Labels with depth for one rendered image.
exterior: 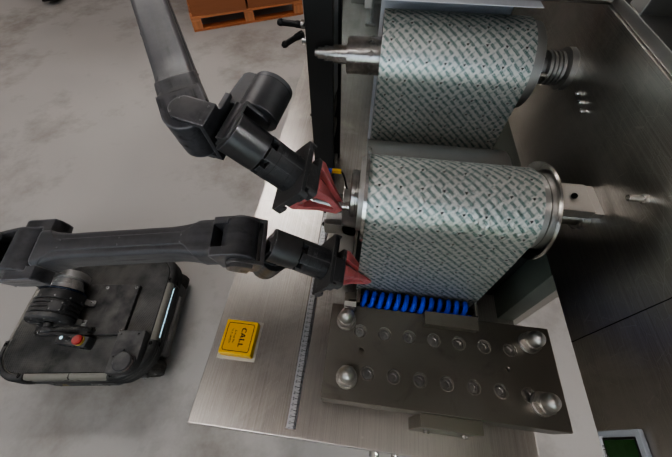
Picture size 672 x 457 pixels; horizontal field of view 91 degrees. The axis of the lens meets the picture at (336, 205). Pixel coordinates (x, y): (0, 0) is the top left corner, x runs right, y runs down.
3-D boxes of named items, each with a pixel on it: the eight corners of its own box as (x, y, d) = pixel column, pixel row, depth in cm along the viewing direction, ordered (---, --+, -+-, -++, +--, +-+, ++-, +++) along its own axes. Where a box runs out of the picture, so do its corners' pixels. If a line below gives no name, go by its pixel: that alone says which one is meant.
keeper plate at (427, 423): (408, 417, 63) (420, 412, 54) (461, 425, 62) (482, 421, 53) (408, 433, 61) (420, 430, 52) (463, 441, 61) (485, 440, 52)
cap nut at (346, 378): (337, 364, 57) (337, 358, 54) (358, 367, 57) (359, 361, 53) (334, 388, 55) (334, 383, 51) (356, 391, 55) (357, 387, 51)
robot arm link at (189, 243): (-14, 280, 52) (17, 218, 58) (21, 289, 57) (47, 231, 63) (246, 267, 48) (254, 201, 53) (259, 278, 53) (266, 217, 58)
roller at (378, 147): (364, 168, 73) (368, 125, 63) (482, 179, 71) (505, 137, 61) (359, 212, 66) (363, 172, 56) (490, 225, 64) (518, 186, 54)
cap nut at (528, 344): (516, 331, 60) (527, 324, 57) (536, 333, 60) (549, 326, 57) (520, 352, 58) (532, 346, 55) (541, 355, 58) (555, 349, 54)
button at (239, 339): (230, 321, 74) (227, 318, 72) (260, 325, 74) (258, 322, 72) (220, 354, 70) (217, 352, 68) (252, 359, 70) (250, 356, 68)
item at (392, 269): (356, 287, 67) (362, 242, 52) (474, 301, 65) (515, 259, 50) (355, 290, 67) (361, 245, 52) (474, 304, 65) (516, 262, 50)
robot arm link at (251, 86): (190, 152, 48) (161, 113, 40) (226, 93, 52) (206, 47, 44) (265, 175, 47) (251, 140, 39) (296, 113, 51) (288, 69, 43)
